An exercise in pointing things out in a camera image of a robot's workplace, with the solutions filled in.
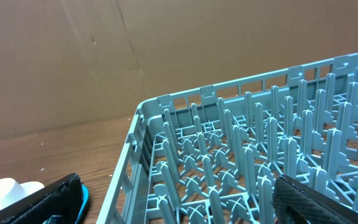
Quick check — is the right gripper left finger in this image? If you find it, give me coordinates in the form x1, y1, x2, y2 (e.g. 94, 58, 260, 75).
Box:
0, 173, 82, 223

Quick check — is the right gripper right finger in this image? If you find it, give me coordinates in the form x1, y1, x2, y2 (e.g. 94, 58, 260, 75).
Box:
272, 175, 358, 224

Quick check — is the grey dishwasher rack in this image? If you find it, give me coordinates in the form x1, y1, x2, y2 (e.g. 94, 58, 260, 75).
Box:
97, 53, 358, 223

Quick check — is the white bowl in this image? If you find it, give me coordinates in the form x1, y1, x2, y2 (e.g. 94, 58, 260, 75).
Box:
0, 180, 45, 220

